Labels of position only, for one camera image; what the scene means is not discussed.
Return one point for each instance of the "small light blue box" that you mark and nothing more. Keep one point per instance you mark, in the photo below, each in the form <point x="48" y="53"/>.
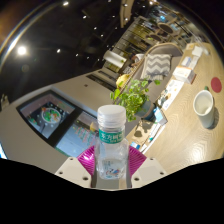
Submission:
<point x="158" y="115"/>

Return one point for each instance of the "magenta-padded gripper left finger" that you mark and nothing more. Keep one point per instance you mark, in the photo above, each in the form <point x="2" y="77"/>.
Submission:
<point x="71" y="171"/>

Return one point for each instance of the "blue white flat pack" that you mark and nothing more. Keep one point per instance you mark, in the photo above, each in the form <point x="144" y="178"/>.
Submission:
<point x="186" y="61"/>

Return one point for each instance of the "white leaflet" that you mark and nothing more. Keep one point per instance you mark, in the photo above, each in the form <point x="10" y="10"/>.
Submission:
<point x="193" y="61"/>

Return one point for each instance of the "person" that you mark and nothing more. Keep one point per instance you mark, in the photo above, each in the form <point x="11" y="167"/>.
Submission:
<point x="122" y="80"/>

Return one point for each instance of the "group of dining chairs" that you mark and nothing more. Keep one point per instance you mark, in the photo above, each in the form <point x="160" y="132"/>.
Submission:
<point x="160" y="26"/>

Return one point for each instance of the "clear plastic cup with straw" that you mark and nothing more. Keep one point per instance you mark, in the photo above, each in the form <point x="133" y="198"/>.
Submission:
<point x="205" y="49"/>

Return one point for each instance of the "brown cardboard cutout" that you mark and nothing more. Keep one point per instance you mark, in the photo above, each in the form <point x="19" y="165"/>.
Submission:
<point x="143" y="130"/>

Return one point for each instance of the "white paper napkin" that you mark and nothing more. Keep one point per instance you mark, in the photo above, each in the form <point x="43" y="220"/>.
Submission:
<point x="197" y="51"/>

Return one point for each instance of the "grey zigzag cushion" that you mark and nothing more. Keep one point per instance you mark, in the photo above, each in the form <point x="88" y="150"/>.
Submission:
<point x="156" y="66"/>

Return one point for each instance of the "blue white tissue pack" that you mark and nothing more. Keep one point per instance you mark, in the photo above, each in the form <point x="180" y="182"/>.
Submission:
<point x="134" y="145"/>

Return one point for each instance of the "clear plastic water bottle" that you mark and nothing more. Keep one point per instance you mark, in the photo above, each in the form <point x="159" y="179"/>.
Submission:
<point x="111" y="150"/>

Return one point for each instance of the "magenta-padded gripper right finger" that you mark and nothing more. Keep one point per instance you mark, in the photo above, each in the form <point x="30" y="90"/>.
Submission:
<point x="148" y="171"/>

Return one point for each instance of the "group of ceiling lights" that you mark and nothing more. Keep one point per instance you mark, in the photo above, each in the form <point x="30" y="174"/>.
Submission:
<point x="21" y="50"/>

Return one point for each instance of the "potted green plant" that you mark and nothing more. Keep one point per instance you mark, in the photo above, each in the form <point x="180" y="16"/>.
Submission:
<point x="133" y="100"/>

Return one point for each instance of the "white round pillar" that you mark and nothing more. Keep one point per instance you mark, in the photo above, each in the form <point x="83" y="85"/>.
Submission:
<point x="115" y="57"/>

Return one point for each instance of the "window with festive stickers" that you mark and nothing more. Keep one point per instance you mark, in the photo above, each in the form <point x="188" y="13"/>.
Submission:
<point x="50" y="115"/>

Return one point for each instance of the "red round coaster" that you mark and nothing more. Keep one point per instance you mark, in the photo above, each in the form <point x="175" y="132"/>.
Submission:
<point x="216" y="85"/>

